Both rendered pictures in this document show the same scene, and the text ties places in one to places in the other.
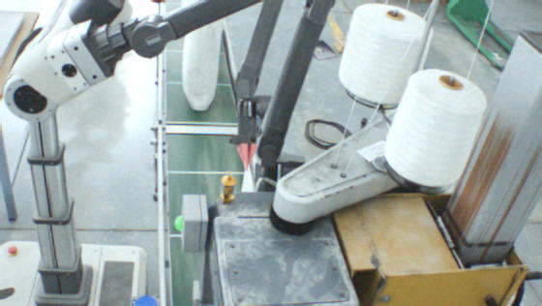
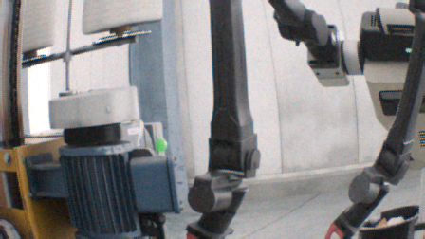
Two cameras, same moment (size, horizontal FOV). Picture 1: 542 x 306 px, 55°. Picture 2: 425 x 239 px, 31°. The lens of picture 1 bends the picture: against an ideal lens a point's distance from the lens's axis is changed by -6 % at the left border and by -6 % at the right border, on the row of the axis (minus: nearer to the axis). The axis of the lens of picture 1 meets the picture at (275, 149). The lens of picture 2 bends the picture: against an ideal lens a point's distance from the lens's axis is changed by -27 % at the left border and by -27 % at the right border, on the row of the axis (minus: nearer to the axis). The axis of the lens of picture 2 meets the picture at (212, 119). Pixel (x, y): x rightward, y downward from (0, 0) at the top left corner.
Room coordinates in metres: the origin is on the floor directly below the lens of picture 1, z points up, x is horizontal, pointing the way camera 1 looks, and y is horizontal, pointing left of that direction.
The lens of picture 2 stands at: (2.21, -1.38, 1.43)
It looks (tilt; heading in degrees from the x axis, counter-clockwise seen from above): 3 degrees down; 129
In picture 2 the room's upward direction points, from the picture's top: 5 degrees counter-clockwise
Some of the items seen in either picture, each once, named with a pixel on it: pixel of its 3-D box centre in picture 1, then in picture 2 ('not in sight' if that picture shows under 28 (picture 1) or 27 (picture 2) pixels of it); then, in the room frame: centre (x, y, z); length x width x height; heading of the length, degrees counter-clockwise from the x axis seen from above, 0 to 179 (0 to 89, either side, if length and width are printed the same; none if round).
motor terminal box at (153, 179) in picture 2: not in sight; (157, 192); (1.16, -0.25, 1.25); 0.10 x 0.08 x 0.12; 131
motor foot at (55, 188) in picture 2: not in sight; (55, 177); (1.01, -0.38, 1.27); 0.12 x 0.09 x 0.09; 106
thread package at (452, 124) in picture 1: (436, 124); (31, 19); (0.78, -0.25, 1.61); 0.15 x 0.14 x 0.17; 16
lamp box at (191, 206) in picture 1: (194, 223); (143, 145); (0.78, 0.13, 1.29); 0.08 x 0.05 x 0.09; 16
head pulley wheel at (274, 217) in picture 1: (293, 214); not in sight; (0.79, -0.06, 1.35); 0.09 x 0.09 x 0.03
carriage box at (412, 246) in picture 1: (415, 278); (29, 212); (0.84, -0.36, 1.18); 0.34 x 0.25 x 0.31; 106
